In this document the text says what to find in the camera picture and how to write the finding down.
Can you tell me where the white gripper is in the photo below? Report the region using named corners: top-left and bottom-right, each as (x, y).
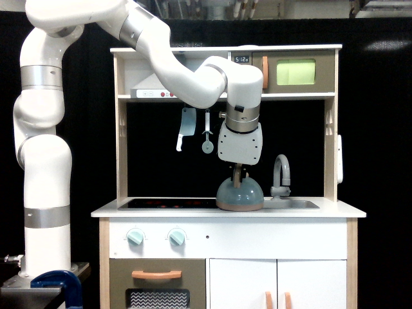
top-left (218, 122), bottom-right (263, 165)

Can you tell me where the grey-blue toy teapot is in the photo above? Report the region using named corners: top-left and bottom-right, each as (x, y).
top-left (216, 164), bottom-right (264, 212)

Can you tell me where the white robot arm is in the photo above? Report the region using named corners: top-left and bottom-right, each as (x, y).
top-left (13, 1), bottom-right (263, 278)

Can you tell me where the right mint stove knob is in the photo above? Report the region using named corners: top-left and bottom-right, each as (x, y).
top-left (167, 228), bottom-right (186, 247)

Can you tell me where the mint stove knob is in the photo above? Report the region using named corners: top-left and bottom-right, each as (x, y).
top-left (167, 228), bottom-right (186, 247)
top-left (126, 228), bottom-right (145, 247)

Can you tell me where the left mint stove knob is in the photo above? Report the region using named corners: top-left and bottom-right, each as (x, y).
top-left (126, 228), bottom-right (145, 247)

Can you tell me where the grey toy faucet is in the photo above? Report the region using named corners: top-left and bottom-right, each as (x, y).
top-left (270, 154), bottom-right (290, 200)

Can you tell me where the toy pizza cutter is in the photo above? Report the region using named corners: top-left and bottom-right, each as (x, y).
top-left (201, 109), bottom-right (214, 154)

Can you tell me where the grey toy sink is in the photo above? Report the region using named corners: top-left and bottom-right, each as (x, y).
top-left (263, 199), bottom-right (319, 210)

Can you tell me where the toy cleaver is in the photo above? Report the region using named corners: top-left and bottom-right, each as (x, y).
top-left (176, 108), bottom-right (196, 151)

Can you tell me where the toy microwave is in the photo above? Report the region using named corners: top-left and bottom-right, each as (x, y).
top-left (231, 50), bottom-right (335, 94)

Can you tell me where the toy range hood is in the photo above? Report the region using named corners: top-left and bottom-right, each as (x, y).
top-left (130, 53), bottom-right (187, 99)

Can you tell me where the wooden toy kitchen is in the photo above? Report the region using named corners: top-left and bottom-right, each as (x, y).
top-left (92, 44), bottom-right (366, 308)

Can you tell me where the black toy stovetop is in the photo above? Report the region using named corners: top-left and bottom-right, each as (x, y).
top-left (118, 198), bottom-right (218, 211)

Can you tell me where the left white cabinet door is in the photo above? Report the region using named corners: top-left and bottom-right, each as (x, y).
top-left (209, 259), bottom-right (277, 308)

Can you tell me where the white cabinet door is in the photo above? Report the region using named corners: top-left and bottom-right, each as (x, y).
top-left (209, 259), bottom-right (277, 308)
top-left (277, 260), bottom-right (346, 308)

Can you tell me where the right white cabinet door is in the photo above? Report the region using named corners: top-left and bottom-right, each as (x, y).
top-left (277, 260), bottom-right (346, 308)

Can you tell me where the toy oven door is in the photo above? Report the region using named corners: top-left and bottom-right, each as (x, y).
top-left (109, 258), bottom-right (206, 308)

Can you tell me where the blue clamp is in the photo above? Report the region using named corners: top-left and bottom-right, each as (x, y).
top-left (30, 270), bottom-right (83, 309)

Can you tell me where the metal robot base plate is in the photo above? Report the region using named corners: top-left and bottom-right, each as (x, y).
top-left (1, 262), bottom-right (91, 294)

